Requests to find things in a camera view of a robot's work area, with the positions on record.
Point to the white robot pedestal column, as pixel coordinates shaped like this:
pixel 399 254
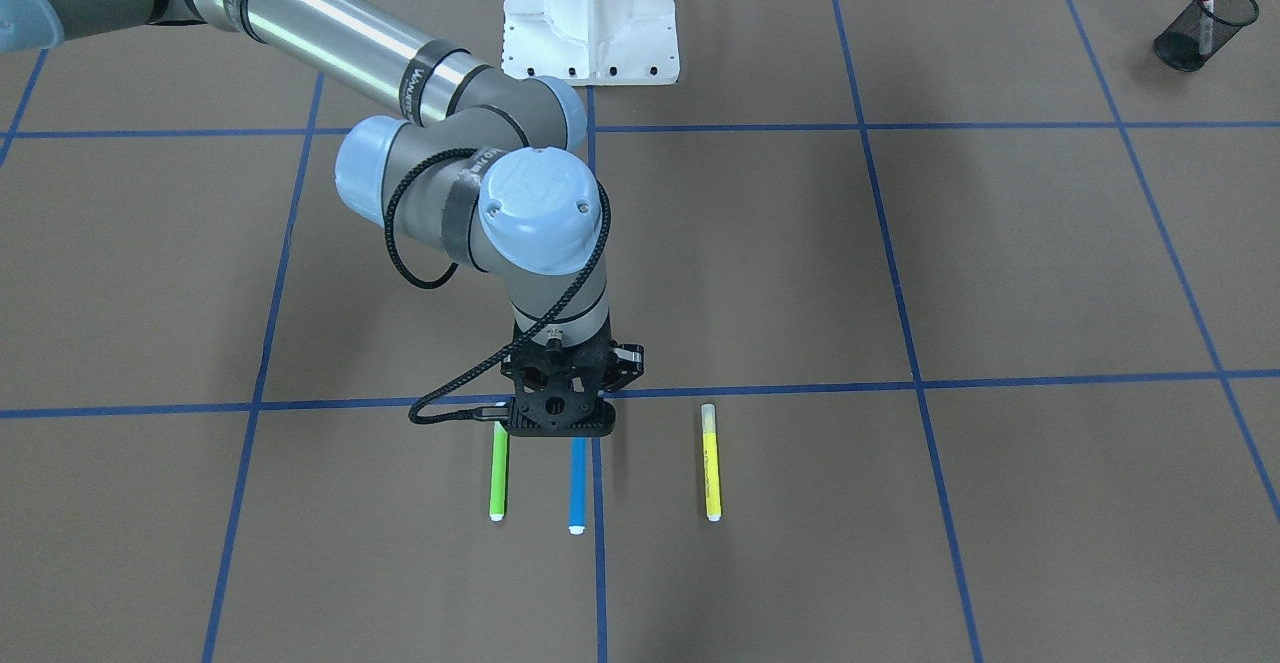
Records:
pixel 592 42

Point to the blue marker pen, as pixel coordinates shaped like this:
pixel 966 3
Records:
pixel 576 517

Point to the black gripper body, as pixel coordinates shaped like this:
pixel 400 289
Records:
pixel 628 360

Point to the yellow marker pen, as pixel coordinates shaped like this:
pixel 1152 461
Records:
pixel 710 463

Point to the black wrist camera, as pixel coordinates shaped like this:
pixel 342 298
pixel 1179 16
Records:
pixel 560 413

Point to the green marker pen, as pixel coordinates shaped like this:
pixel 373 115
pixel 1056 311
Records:
pixel 499 474

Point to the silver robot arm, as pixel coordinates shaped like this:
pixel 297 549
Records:
pixel 468 160

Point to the red marker pen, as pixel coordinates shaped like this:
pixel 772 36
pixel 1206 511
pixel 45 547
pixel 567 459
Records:
pixel 1205 28

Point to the far black mesh pencil cup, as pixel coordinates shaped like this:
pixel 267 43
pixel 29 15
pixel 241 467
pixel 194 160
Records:
pixel 1176 45

